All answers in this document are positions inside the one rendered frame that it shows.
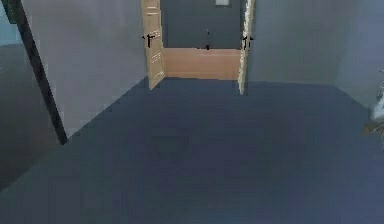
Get black door handle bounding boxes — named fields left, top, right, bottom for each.
left=142, top=33, right=156, bottom=48
left=242, top=35, right=254, bottom=51

